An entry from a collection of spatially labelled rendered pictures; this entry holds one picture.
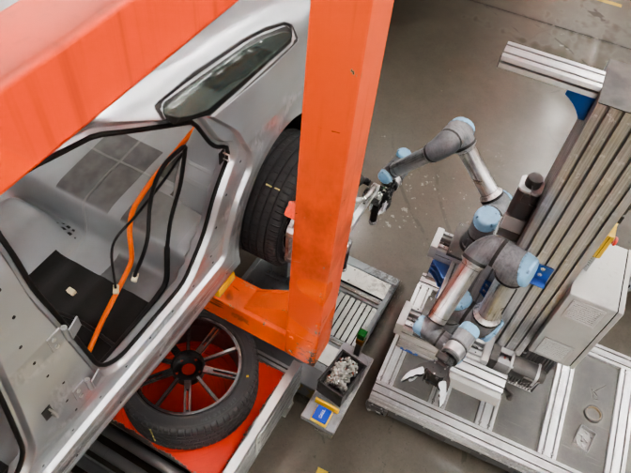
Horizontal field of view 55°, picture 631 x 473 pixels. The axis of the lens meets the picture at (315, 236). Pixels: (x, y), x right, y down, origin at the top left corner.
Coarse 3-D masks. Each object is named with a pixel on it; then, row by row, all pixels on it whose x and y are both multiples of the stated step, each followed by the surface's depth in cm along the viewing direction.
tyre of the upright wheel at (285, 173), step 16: (288, 144) 282; (272, 160) 276; (288, 160) 276; (256, 176) 275; (272, 176) 273; (288, 176) 273; (256, 192) 274; (272, 192) 272; (288, 192) 271; (256, 208) 275; (272, 208) 273; (256, 224) 278; (272, 224) 275; (240, 240) 291; (256, 240) 285; (272, 240) 279; (272, 256) 288
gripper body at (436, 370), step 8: (448, 352) 213; (432, 360) 212; (456, 360) 213; (432, 368) 209; (440, 368) 209; (448, 368) 210; (424, 376) 212; (432, 376) 210; (440, 376) 207; (432, 384) 212
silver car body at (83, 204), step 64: (0, 0) 195; (256, 0) 232; (192, 64) 203; (256, 64) 228; (128, 128) 188; (192, 128) 299; (256, 128) 241; (64, 192) 278; (128, 192) 277; (192, 192) 269; (0, 256) 156; (64, 256) 279; (128, 256) 280; (192, 256) 251; (0, 320) 161; (64, 320) 186; (128, 320) 262; (192, 320) 267; (0, 384) 173; (64, 384) 197; (128, 384) 236; (0, 448) 226; (64, 448) 216
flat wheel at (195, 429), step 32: (224, 320) 299; (192, 352) 290; (224, 352) 291; (256, 352) 290; (192, 384) 285; (256, 384) 289; (128, 416) 279; (160, 416) 267; (192, 416) 268; (224, 416) 269; (192, 448) 279
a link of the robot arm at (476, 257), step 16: (480, 240) 222; (496, 240) 218; (464, 256) 224; (480, 256) 220; (464, 272) 223; (448, 288) 227; (464, 288) 225; (448, 304) 226; (432, 320) 229; (432, 336) 229
